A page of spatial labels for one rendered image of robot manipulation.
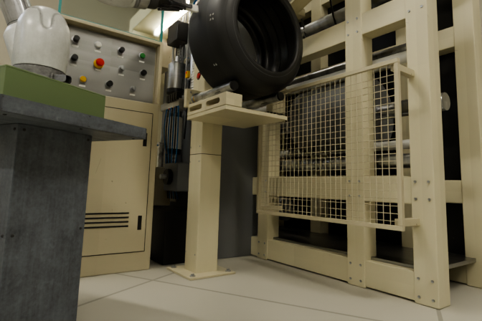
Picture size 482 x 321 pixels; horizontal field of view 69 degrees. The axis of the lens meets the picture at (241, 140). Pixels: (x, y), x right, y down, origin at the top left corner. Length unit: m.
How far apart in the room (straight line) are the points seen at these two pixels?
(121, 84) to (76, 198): 0.94
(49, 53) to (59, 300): 0.76
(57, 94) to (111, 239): 0.96
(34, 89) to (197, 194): 1.01
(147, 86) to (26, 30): 0.92
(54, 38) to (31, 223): 0.58
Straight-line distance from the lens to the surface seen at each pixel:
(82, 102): 1.25
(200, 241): 1.88
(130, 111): 1.97
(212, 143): 1.90
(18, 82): 1.13
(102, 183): 1.90
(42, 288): 1.24
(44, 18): 1.34
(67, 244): 1.26
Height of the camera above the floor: 0.45
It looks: 7 degrees up
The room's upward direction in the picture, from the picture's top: 2 degrees clockwise
